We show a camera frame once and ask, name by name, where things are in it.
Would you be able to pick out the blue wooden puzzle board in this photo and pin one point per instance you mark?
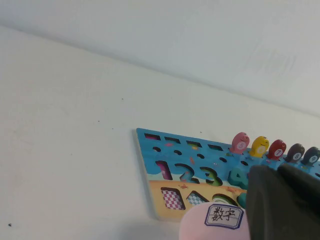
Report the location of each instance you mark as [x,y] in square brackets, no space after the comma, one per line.
[170,156]

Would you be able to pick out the dark grey fish peg nine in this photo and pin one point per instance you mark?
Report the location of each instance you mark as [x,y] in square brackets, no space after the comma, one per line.
[312,156]

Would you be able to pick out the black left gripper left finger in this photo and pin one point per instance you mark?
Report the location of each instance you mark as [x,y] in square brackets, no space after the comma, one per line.
[275,212]

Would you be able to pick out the pink fish peg five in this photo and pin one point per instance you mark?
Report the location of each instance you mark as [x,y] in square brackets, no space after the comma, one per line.
[240,143]

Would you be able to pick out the red fish peg seven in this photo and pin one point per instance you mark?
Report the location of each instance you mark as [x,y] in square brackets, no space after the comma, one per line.
[277,150]

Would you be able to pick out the brown fish peg eight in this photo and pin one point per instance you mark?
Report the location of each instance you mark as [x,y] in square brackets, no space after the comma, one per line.
[295,153]

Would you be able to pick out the teal number four piece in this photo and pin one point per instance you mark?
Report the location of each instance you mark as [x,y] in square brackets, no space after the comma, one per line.
[236,177]

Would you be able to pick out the yellow fish peg six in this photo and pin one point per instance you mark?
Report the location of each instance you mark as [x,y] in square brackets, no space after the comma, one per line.
[260,147]

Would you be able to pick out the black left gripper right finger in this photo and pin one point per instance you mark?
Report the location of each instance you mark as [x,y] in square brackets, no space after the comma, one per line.
[305,185]

